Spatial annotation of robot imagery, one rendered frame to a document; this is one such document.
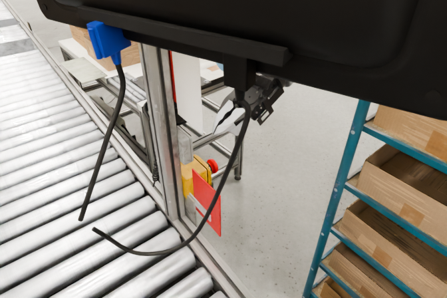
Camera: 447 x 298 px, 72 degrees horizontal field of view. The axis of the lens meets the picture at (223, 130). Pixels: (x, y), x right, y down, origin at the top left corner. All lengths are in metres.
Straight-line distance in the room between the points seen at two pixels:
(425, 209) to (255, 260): 0.94
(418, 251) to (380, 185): 0.30
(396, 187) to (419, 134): 0.16
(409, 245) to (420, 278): 0.15
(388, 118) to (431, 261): 0.48
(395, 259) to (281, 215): 0.89
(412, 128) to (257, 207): 1.18
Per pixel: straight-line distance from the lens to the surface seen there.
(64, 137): 1.19
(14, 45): 2.05
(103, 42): 0.36
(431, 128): 0.78
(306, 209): 1.86
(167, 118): 0.62
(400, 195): 0.89
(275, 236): 1.71
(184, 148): 0.65
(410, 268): 1.01
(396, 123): 0.82
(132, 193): 0.89
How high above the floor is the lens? 1.37
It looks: 35 degrees down
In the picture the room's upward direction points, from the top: straight up
